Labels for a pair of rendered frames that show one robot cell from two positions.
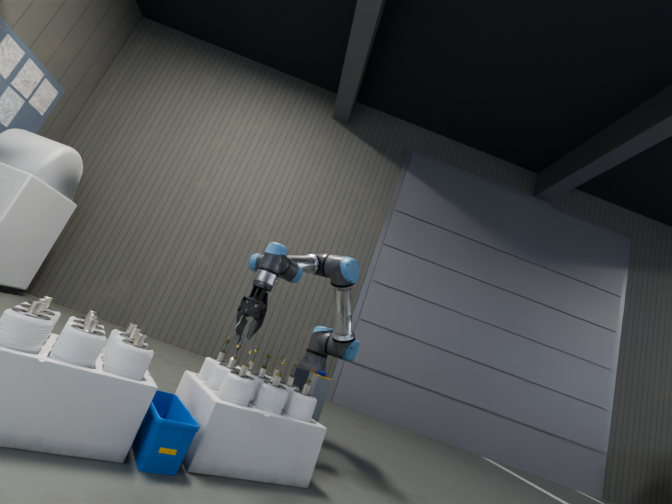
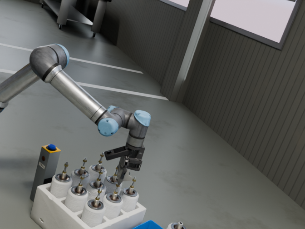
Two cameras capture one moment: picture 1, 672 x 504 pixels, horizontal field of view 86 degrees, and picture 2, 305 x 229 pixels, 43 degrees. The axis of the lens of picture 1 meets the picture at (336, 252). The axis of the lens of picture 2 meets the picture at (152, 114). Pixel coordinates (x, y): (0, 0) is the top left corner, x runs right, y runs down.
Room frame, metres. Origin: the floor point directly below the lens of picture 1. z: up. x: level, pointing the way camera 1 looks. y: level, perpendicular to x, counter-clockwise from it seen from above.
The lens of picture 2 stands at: (1.93, 1.64, 1.22)
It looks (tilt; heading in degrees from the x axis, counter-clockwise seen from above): 18 degrees down; 244
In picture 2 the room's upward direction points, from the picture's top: 18 degrees clockwise
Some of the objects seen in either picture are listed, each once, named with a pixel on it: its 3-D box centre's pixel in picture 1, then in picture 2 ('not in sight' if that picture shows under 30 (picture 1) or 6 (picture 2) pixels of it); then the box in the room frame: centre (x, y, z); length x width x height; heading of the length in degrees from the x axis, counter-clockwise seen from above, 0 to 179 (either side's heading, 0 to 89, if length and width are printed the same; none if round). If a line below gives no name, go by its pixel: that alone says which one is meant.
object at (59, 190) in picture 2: not in sight; (58, 194); (1.51, 0.06, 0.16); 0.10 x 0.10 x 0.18
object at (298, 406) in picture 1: (294, 422); (94, 183); (1.30, -0.06, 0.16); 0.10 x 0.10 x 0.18
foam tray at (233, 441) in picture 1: (242, 424); (89, 212); (1.34, 0.10, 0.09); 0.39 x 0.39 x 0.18; 30
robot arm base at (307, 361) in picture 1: (314, 361); not in sight; (1.96, -0.09, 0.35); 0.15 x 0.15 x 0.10
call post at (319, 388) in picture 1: (307, 415); (44, 175); (1.56, -0.11, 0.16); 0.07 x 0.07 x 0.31; 30
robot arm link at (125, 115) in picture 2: (285, 269); (117, 117); (1.36, 0.16, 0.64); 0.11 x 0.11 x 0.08; 57
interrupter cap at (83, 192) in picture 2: not in sight; (78, 191); (1.45, 0.16, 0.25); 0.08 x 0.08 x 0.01
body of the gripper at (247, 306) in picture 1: (255, 300); (131, 156); (1.26, 0.20, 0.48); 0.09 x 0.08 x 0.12; 176
